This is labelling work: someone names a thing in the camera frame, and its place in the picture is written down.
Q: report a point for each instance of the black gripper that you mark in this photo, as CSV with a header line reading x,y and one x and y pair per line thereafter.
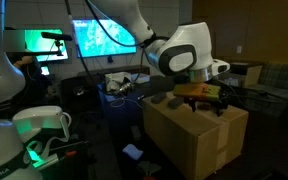
x,y
206,105

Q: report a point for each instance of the white terry towel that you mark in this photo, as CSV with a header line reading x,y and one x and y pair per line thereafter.
x,y
114,80

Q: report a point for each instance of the cardboard box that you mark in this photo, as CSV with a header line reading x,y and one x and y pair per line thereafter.
x,y
197,142

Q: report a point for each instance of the black block near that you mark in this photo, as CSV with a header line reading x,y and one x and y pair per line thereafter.
x,y
175,102

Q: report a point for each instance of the black block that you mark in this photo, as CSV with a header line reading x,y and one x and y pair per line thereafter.
x,y
175,102
156,99

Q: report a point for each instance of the wooden shelf cabinet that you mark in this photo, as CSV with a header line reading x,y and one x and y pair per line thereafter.
x,y
242,73

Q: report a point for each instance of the plaid green sofa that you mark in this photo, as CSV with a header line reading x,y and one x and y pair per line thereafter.
x,y
270,94

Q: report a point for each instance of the black block far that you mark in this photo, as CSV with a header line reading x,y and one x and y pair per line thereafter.
x,y
156,99

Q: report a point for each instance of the wall monitor right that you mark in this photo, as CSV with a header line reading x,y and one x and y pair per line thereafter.
x,y
94,41

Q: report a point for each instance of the black camera on stand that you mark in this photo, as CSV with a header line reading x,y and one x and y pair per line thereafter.
x,y
55,36

